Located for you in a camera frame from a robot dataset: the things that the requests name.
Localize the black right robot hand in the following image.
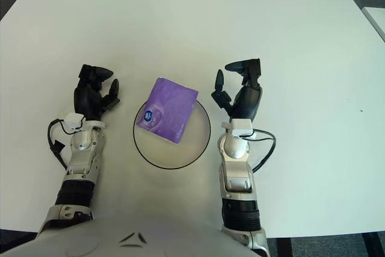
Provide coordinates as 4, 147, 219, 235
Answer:
211, 57, 264, 123

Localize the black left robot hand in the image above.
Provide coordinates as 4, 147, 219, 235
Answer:
74, 64, 122, 123

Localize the purple tissue paper pack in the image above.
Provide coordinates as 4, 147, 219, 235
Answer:
135, 76, 200, 144

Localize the white plate with black rim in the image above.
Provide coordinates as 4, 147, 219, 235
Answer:
133, 99, 211, 170

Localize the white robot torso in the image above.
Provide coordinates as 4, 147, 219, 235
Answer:
0, 214, 252, 257

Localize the black table leg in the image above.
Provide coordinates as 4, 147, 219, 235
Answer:
276, 237, 293, 257
362, 232, 375, 257

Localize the white side table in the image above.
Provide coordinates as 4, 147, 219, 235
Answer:
362, 6, 385, 43

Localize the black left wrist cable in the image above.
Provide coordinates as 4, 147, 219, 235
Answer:
47, 118, 84, 171

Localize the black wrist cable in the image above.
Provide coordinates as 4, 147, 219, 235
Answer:
47, 118, 84, 171
250, 129, 278, 174

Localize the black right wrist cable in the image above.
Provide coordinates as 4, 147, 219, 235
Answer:
250, 129, 278, 174

